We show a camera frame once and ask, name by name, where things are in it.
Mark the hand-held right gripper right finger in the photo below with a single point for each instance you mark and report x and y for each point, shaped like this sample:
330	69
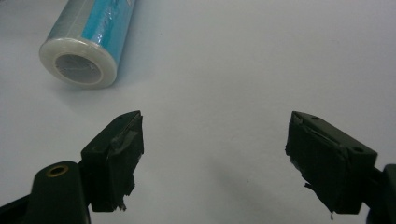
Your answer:
327	168

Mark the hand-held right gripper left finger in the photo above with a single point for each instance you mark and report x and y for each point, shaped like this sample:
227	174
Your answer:
112	161

